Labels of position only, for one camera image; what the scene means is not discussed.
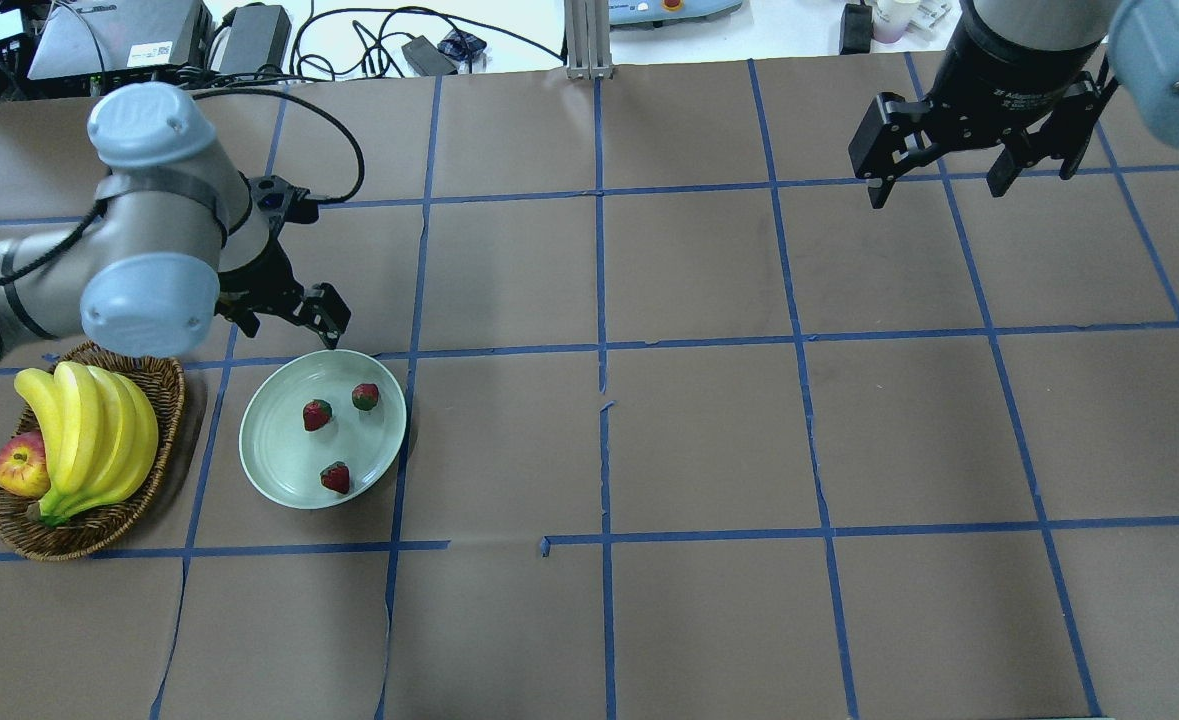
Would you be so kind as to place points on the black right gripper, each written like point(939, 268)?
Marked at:
point(1001, 82)

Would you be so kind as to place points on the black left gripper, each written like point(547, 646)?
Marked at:
point(261, 281)

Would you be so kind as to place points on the red strawberry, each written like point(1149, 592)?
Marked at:
point(316, 414)
point(336, 478)
point(365, 396)

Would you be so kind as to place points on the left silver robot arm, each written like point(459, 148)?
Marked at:
point(175, 237)

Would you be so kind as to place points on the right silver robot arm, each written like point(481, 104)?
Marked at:
point(1140, 39)

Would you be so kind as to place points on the light green plate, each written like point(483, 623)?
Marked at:
point(283, 461)

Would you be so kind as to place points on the yellow banana bunch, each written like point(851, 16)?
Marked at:
point(100, 433)

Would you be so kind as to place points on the black power adapter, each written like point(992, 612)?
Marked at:
point(255, 39)

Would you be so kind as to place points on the small black adapter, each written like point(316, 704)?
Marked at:
point(426, 60)

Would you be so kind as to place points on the brown wicker basket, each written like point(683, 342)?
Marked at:
point(163, 381)

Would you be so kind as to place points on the red yellow apple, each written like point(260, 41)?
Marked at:
point(24, 470)

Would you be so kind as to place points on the black computer case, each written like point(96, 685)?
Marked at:
point(113, 38)

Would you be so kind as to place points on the blue teach pendant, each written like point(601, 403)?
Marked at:
point(631, 14)

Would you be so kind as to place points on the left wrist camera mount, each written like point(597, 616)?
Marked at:
point(280, 203)

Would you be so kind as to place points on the aluminium frame post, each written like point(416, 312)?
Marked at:
point(586, 35)

